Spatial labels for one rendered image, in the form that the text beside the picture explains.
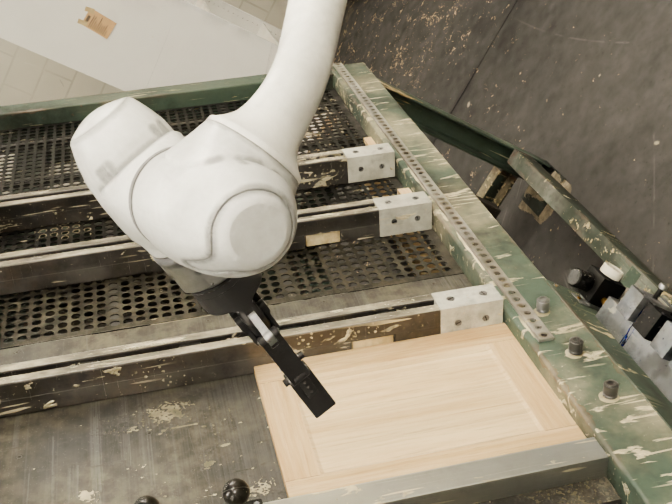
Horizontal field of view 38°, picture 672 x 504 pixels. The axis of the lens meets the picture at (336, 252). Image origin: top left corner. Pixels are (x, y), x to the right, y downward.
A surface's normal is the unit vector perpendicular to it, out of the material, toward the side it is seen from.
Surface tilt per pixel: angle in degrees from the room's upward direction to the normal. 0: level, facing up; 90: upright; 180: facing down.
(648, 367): 0
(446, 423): 58
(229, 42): 90
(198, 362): 90
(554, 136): 0
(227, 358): 90
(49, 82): 90
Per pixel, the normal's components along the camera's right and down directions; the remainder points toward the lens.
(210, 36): 0.23, 0.45
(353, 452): -0.05, -0.87
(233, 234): 0.50, 0.33
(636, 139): -0.85, -0.33
